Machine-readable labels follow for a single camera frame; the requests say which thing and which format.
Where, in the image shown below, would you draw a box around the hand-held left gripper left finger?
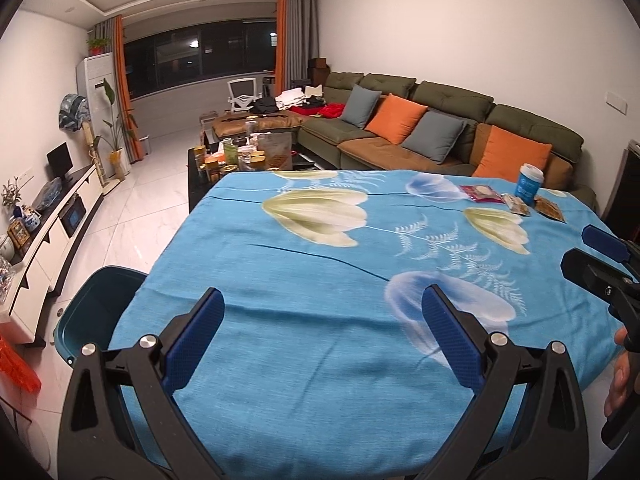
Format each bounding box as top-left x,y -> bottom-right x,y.
55,287 -> 226,480

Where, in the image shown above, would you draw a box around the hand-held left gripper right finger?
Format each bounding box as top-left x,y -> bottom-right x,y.
420,284 -> 591,480

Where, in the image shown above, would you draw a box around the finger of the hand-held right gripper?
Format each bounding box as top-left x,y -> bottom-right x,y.
581,224 -> 640,266
560,247 -> 640,311

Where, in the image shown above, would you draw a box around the teal plastic bin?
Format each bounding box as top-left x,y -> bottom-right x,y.
52,266 -> 148,366

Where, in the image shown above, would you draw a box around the person's right hand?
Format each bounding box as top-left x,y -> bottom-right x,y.
602,327 -> 634,418

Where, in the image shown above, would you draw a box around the brown snack packet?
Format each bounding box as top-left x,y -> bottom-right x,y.
533,197 -> 567,223

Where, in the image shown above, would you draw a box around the blue cup with white lid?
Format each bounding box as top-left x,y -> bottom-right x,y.
515,163 -> 544,207

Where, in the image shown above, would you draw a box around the small clear snack packet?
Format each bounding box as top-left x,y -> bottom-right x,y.
501,194 -> 532,217

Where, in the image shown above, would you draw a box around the blue floral tablecloth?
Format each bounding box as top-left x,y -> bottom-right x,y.
107,169 -> 640,466

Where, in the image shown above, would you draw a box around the orange cushion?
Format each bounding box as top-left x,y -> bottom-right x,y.
365,93 -> 429,145
471,125 -> 553,181

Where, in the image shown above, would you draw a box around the maroon snack packet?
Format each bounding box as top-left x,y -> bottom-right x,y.
459,185 -> 506,204

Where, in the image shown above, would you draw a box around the black coffee table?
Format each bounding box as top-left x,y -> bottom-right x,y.
187,145 -> 321,213

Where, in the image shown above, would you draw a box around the orange plastic bag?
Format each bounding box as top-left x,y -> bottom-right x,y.
0,335 -> 42,393

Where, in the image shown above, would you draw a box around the white TV cabinet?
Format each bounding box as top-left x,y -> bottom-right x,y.
0,164 -> 106,348

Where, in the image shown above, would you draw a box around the jars and cans cluster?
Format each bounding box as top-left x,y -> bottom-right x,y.
192,130 -> 266,183

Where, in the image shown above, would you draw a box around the grey-blue cushion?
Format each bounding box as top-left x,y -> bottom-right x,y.
341,84 -> 382,129
400,110 -> 468,165

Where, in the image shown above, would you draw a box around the glassware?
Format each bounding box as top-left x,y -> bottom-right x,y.
0,257 -> 21,301

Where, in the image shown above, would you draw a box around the green and brown sofa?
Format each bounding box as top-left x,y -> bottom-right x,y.
202,71 -> 598,211

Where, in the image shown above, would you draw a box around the blue patterned plate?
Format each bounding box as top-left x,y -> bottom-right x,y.
32,180 -> 66,211

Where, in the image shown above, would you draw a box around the clear snack container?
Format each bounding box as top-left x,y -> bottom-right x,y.
257,132 -> 293,171

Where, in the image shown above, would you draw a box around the tall leafy floor plant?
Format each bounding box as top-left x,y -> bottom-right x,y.
94,78 -> 138,181

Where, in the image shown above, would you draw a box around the black monitor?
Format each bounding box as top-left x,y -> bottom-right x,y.
46,142 -> 73,183

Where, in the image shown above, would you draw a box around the vase with dry branches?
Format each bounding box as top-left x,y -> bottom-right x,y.
1,177 -> 31,221

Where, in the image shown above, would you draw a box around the white office chair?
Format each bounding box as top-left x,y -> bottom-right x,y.
226,78 -> 257,112

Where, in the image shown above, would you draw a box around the red cloth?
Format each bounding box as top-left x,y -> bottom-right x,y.
290,103 -> 346,119

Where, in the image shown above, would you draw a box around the fan with blue cover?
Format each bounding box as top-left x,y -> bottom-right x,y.
57,93 -> 91,133

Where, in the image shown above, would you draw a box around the white clothes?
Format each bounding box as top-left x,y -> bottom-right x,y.
275,89 -> 307,110

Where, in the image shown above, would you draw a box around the orange and grey curtain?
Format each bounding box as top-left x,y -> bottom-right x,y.
92,14 -> 138,163
274,0 -> 321,93

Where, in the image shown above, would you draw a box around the dark window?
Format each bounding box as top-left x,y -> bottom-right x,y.
122,19 -> 278,98

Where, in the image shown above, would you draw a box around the white standing air conditioner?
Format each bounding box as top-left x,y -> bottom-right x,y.
75,52 -> 121,181

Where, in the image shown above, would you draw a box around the dark wooden cabinet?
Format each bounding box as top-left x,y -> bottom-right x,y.
307,57 -> 331,86

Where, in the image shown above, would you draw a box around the gold picture frame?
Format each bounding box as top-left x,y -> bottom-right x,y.
7,221 -> 32,256

